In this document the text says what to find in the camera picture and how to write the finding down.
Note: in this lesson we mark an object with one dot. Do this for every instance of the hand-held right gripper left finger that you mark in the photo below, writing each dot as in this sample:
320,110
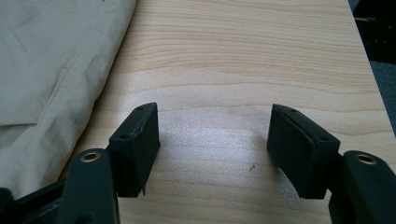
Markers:
137,149

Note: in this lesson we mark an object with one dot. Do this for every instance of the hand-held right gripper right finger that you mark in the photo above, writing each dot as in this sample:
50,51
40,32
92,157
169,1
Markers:
299,149

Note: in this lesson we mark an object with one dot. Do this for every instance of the beige shorts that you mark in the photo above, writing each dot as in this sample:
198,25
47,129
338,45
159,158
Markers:
46,62

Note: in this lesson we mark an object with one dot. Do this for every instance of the black stand base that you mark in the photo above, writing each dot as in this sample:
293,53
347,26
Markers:
376,34

